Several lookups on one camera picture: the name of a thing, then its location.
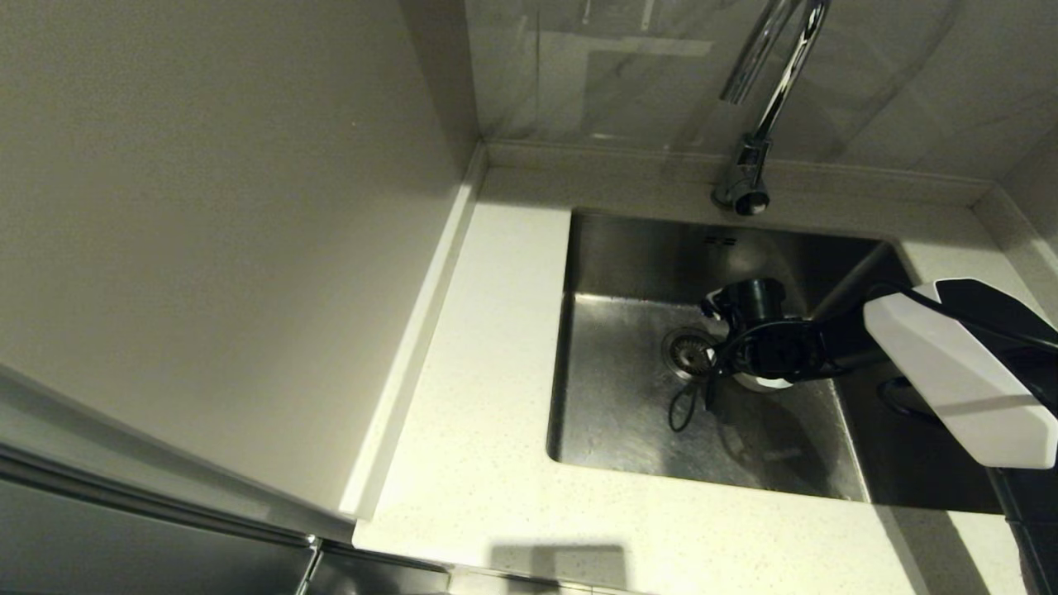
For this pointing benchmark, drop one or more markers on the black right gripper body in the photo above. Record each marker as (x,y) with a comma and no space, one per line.
(773,351)

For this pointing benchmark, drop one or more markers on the white bowl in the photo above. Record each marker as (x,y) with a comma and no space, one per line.
(764,383)

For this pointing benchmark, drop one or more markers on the chrome gooseneck faucet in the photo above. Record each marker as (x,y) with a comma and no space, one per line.
(744,169)

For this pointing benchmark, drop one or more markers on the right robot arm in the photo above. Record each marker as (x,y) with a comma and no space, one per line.
(950,372)

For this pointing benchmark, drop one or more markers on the metal sink drain strainer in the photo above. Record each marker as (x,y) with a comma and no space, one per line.
(684,351)

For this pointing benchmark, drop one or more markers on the stainless steel sink basin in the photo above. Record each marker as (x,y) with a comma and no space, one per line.
(628,413)

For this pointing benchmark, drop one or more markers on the tall beige cabinet side panel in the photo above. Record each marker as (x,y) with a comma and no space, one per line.
(207,207)

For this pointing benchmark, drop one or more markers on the grey glossy cabinet door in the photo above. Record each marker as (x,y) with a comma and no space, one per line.
(124,537)

